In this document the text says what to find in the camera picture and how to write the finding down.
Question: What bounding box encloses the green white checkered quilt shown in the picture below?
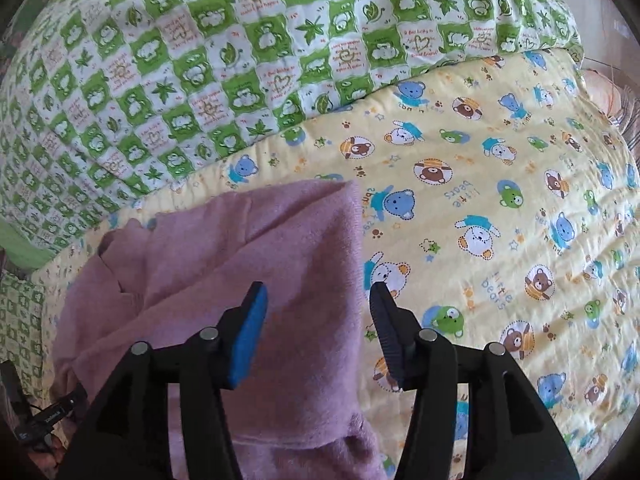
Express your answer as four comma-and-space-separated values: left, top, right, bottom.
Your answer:
1, 0, 584, 266

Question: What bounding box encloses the purple knit sweater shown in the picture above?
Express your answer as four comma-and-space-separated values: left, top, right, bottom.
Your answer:
51, 180, 384, 479

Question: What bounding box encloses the green patterned pillow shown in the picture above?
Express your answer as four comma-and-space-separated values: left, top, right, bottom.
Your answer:
0, 272, 44, 399

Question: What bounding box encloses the yellow bear print bedsheet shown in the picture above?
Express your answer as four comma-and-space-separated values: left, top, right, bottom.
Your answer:
29, 49, 640, 480

